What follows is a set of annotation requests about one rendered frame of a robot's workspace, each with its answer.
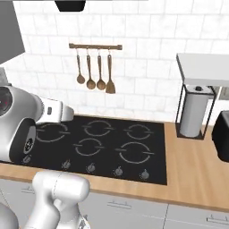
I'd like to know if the white wall shelf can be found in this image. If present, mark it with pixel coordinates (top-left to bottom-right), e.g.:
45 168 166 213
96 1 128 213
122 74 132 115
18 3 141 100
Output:
175 52 229 88

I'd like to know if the wooden ladle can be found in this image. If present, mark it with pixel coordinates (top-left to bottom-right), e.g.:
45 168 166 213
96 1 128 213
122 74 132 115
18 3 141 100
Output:
85 54 97 90
96 54 107 91

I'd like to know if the black wire towel stand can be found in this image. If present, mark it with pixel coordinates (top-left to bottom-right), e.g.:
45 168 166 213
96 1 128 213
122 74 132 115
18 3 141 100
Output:
174 83 217 141

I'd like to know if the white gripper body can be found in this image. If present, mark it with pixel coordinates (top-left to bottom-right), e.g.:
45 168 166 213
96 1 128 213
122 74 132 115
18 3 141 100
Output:
54 100 75 123

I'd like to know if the wooden spatula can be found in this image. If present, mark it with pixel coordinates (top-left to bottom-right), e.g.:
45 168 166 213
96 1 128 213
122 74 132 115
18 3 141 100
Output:
105 54 117 95

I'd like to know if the small wooden spoon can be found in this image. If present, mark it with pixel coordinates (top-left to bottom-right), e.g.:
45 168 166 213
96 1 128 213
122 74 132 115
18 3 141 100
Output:
76 54 86 85

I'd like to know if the black range hood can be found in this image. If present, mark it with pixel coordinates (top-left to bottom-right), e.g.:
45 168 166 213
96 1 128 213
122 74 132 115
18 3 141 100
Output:
54 0 88 13

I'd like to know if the grey drawer handle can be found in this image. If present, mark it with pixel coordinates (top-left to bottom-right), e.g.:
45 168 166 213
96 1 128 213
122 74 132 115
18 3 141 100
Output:
20 186 36 195
206 214 229 225
106 200 132 210

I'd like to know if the brown wooden rail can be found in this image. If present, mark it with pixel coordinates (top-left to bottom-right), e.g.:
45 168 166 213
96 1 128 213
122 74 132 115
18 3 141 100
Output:
68 43 123 51

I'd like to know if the grey wall cupboard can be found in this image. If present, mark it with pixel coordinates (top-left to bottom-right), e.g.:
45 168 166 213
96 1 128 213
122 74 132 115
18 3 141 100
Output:
0 0 26 65

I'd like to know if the black small appliance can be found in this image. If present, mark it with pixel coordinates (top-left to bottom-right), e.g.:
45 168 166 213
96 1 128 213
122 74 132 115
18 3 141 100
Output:
211 109 229 164

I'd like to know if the black hob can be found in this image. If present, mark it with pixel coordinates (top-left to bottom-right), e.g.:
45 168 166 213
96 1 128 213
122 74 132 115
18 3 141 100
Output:
5 114 168 186

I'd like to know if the white paper towel roll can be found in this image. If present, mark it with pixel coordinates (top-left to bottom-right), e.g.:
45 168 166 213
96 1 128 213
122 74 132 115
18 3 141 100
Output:
179 85 210 139

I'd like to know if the grey drawer front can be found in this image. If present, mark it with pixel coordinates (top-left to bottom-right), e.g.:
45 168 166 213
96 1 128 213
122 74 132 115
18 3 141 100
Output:
78 191 170 229
0 177 37 229
163 203 229 229

